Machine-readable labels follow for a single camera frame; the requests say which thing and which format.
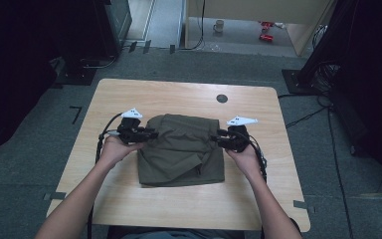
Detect person's right hand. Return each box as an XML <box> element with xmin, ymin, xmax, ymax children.
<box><xmin>224</xmin><ymin>143</ymin><xmax>264</xmax><ymax>178</ymax></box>

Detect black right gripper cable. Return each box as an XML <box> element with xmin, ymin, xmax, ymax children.
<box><xmin>227</xmin><ymin>129</ymin><xmax>269</xmax><ymax>184</ymax></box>

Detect black hanging cable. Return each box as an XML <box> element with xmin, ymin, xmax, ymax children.
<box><xmin>178</xmin><ymin>0</ymin><xmax>207</xmax><ymax>52</ymax></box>

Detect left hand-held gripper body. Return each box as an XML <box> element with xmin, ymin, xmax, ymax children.
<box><xmin>107</xmin><ymin>107</ymin><xmax>151</xmax><ymax>145</ymax></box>

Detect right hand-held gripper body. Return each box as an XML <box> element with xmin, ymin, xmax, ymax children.
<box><xmin>221</xmin><ymin>115</ymin><xmax>260</xmax><ymax>154</ymax></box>

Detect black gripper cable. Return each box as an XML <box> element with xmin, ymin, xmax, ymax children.
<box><xmin>87</xmin><ymin>112</ymin><xmax>124</xmax><ymax>239</ymax></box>
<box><xmin>227</xmin><ymin>129</ymin><xmax>269</xmax><ymax>184</ymax></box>

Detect black floor cable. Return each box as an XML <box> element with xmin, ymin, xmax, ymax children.
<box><xmin>277</xmin><ymin>94</ymin><xmax>355</xmax><ymax>239</ymax></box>

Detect person's left hand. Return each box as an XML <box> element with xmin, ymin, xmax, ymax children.
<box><xmin>98</xmin><ymin>134</ymin><xmax>144</xmax><ymax>168</ymax></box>

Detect black stand base plate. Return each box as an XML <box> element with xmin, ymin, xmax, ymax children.
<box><xmin>55</xmin><ymin>64</ymin><xmax>97</xmax><ymax>87</ymax></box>
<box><xmin>281</xmin><ymin>68</ymin><xmax>316</xmax><ymax>96</ymax></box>

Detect dark cabinet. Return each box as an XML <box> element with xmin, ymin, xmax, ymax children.
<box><xmin>91</xmin><ymin>0</ymin><xmax>133</xmax><ymax>58</ymax></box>

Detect black curtain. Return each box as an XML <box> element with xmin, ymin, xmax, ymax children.
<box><xmin>306</xmin><ymin>0</ymin><xmax>382</xmax><ymax>187</ymax></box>
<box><xmin>0</xmin><ymin>0</ymin><xmax>108</xmax><ymax>160</ymax></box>

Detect olive green pants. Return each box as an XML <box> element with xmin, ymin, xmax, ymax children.
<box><xmin>136</xmin><ymin>113</ymin><xmax>226</xmax><ymax>188</ymax></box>

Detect red objects on floor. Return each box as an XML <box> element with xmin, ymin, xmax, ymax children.
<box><xmin>259</xmin><ymin>21</ymin><xmax>276</xmax><ymax>43</ymax></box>

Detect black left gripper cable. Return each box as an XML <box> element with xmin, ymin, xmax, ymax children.
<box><xmin>87</xmin><ymin>112</ymin><xmax>124</xmax><ymax>239</ymax></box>

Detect grey floor tape strip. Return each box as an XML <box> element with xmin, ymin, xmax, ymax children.
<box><xmin>43</xmin><ymin>191</ymin><xmax>68</xmax><ymax>201</ymax></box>
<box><xmin>292</xmin><ymin>199</ymin><xmax>316</xmax><ymax>214</ymax></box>

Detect black angled floor tape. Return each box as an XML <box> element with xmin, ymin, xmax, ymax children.
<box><xmin>69</xmin><ymin>106</ymin><xmax>84</xmax><ymax>125</ymax></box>

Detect beige mug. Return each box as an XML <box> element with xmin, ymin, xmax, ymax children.
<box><xmin>212</xmin><ymin>19</ymin><xmax>226</xmax><ymax>34</ymax></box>

